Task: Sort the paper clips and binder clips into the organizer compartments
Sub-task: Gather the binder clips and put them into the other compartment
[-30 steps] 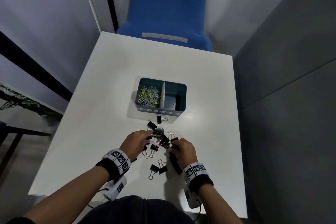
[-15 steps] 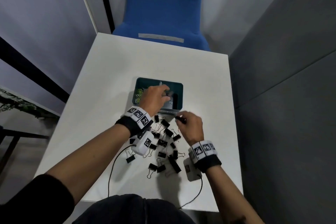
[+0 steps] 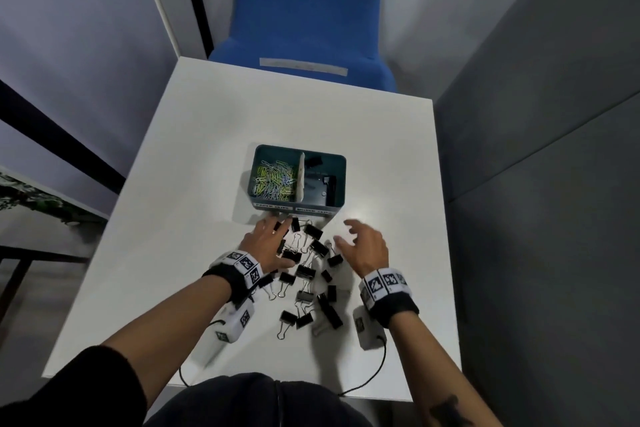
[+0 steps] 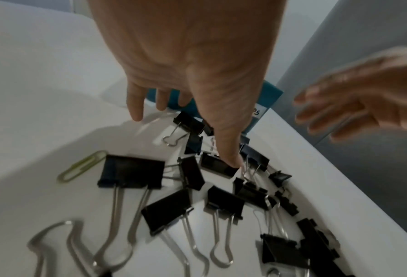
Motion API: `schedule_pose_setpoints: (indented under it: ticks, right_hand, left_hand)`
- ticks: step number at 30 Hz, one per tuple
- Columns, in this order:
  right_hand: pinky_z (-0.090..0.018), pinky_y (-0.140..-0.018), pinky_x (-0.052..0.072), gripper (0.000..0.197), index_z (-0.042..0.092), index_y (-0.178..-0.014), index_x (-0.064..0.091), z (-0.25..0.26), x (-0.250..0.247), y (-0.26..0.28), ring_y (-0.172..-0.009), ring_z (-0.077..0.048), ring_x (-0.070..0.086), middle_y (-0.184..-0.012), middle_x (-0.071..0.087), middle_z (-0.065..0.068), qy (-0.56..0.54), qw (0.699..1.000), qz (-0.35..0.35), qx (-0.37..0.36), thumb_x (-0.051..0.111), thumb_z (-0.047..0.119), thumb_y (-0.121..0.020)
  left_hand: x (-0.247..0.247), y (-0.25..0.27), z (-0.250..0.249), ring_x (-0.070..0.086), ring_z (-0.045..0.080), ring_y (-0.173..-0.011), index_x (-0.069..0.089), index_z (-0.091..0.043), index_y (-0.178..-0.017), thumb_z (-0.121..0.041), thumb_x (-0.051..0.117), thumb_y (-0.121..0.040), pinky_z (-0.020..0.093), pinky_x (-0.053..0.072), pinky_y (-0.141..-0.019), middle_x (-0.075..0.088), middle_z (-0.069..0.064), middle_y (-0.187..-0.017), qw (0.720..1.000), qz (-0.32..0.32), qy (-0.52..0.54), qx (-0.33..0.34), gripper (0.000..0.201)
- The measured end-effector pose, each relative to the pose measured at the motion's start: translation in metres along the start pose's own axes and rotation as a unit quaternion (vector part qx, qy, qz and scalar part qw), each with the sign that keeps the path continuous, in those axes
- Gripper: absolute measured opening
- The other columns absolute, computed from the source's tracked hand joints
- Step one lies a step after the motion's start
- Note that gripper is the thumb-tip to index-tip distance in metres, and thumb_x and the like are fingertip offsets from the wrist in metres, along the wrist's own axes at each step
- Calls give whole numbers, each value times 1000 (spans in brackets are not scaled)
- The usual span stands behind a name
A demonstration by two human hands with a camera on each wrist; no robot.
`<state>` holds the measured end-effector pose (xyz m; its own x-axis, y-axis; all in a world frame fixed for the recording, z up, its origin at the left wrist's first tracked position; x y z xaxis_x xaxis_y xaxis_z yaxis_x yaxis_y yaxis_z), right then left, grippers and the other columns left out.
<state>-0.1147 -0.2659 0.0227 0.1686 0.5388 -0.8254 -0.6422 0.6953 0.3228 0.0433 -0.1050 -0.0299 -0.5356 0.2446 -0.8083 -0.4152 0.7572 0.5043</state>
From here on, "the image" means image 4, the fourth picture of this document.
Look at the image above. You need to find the person's left hand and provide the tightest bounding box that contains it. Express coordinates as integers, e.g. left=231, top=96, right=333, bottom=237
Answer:
left=87, top=0, right=290, bottom=169

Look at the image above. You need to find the person's right hand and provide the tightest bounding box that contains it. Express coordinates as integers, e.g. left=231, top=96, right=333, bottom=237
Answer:
left=292, top=46, right=407, bottom=143

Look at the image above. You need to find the teal divided organizer box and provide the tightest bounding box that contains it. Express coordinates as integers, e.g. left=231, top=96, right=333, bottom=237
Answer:
left=145, top=80, right=284, bottom=136

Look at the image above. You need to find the single yellow-green paper clip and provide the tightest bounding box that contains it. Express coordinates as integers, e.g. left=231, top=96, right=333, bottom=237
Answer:
left=57, top=150, right=108, bottom=183

